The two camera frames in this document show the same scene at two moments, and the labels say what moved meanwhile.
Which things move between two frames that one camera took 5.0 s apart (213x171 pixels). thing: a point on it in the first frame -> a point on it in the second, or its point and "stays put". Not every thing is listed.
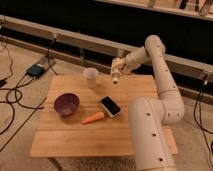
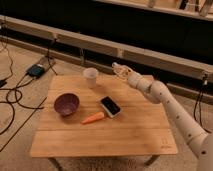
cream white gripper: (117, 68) -> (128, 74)
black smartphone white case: (110, 106) stays put
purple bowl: (66, 103) stays put
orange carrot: (96, 116) stays put
